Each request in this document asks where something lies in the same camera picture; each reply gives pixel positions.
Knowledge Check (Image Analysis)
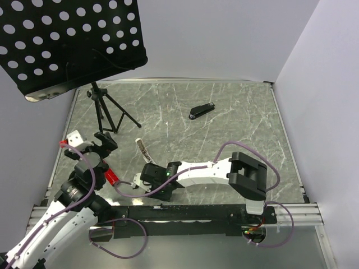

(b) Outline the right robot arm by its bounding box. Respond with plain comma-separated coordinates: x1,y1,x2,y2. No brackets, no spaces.
134,152,267,223

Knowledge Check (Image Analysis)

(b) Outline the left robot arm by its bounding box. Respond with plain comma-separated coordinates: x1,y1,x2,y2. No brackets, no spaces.
1,131,118,268

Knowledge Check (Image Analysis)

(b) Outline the black stapler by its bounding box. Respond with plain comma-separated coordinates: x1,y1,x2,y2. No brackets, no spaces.
188,103,215,120

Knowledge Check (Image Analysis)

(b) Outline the red cylindrical object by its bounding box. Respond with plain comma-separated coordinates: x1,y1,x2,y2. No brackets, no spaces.
105,168,119,186

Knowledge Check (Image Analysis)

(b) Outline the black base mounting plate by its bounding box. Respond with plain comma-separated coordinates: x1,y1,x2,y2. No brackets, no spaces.
94,204,277,239

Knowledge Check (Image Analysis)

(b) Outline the black tripod stand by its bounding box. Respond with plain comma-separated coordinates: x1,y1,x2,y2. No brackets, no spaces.
86,82,142,133

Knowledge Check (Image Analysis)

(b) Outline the black perforated music stand desk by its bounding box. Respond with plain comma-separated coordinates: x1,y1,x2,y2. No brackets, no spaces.
1,1,148,103

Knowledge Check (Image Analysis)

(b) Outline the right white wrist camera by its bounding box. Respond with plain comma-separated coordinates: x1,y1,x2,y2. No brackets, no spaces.
132,173,143,189

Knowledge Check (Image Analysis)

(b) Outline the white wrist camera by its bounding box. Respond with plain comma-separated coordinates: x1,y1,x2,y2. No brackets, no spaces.
132,173,143,189
59,130,94,152

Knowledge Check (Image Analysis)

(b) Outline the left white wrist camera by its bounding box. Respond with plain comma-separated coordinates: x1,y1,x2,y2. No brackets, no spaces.
59,130,94,152

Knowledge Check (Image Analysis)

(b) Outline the aluminium extrusion rail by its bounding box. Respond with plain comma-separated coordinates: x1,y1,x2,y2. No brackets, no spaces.
25,203,324,234

